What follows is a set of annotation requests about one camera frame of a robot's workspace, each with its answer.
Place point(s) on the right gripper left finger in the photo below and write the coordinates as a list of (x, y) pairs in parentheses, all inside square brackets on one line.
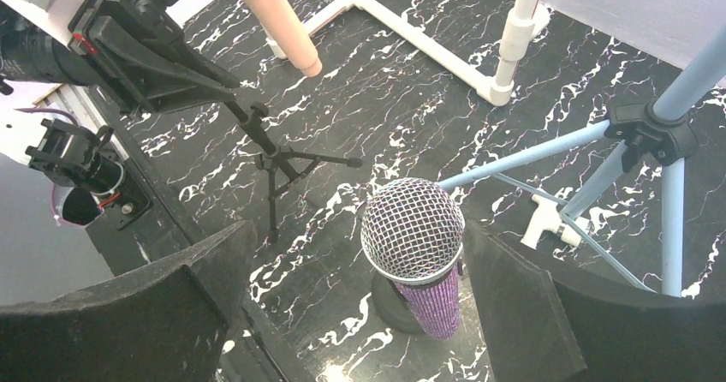
[(164, 321)]

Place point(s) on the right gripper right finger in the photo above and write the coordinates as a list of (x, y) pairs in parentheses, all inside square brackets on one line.
[(545, 320)]

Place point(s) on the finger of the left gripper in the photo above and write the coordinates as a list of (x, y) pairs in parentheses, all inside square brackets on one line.
[(140, 68)]

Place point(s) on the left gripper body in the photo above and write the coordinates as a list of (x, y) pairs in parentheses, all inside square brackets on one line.
[(147, 15)]

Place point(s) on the pink microphone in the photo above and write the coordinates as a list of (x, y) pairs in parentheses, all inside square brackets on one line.
[(283, 26)]

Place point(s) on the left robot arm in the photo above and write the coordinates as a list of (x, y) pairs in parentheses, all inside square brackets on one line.
[(35, 47)]

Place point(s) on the white pipe piece brass end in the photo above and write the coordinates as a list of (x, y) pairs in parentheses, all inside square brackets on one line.
[(546, 218)]

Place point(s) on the black round-base microphone stand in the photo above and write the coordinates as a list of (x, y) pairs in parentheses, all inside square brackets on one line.
[(391, 307)]

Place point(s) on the purple glitter microphone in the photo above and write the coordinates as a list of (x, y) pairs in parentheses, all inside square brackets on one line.
[(412, 233)]

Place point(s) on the blue music stand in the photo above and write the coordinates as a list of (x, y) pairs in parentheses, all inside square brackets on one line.
[(660, 128)]

